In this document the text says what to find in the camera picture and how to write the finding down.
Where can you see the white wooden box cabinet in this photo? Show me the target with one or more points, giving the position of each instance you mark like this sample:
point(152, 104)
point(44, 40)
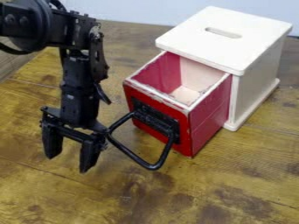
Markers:
point(240, 44)

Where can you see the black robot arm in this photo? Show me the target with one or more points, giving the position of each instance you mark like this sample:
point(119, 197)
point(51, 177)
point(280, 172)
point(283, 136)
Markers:
point(40, 23)

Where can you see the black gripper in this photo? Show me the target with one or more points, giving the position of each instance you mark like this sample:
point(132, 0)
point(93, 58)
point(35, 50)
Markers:
point(73, 119)

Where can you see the red wooden drawer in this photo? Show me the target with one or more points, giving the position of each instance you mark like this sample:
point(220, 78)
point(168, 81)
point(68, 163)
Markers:
point(187, 91)

